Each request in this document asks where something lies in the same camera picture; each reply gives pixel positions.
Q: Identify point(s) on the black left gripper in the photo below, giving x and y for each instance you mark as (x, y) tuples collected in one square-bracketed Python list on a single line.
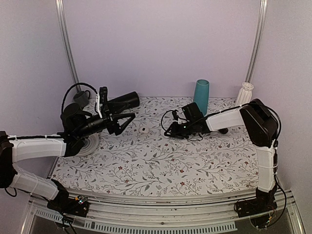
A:
[(113, 126)]

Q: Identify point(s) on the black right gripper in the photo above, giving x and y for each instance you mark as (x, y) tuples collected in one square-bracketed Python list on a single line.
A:
[(175, 132)]

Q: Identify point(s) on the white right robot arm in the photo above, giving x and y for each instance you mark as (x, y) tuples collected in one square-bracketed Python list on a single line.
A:
[(263, 126)]

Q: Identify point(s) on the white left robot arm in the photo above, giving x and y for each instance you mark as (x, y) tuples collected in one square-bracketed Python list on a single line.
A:
[(78, 125)]

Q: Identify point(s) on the small beige earbuds case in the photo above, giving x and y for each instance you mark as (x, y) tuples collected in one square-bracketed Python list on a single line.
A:
[(144, 130)]

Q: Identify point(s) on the black cylinder speaker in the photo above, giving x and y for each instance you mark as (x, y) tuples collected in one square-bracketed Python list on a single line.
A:
[(132, 98)]

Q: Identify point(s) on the floral table mat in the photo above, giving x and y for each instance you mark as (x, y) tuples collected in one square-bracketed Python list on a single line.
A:
[(154, 165)]

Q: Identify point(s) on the teal vase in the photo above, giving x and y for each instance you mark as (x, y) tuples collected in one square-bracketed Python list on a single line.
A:
[(201, 95)]

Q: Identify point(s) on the grey round object corner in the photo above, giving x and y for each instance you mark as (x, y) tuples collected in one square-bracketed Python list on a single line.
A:
[(82, 98)]

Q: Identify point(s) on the grey spiral pattern plate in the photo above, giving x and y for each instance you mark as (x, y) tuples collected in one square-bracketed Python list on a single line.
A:
[(90, 145)]

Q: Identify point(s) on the white ribbed vase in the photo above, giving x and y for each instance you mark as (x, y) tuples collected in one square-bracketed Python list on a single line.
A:
[(245, 94)]

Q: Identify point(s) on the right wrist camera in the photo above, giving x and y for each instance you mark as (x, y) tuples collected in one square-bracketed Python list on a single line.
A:
[(175, 115)]

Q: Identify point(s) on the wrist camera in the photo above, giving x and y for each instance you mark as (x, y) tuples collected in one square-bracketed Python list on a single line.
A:
[(175, 115), (103, 93)]

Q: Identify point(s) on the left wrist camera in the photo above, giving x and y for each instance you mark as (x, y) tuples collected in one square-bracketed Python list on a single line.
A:
[(103, 93)]

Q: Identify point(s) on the aluminium front rail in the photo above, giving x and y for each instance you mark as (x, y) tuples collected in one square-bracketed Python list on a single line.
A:
[(198, 214)]

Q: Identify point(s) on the left aluminium post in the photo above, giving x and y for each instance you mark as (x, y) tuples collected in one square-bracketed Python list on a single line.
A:
[(65, 38)]

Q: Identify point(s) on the aluminium post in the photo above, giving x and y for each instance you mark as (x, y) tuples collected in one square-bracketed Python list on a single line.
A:
[(257, 40), (65, 38)]

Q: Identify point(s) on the right aluminium post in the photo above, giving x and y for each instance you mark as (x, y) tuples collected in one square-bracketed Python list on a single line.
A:
[(257, 40)]

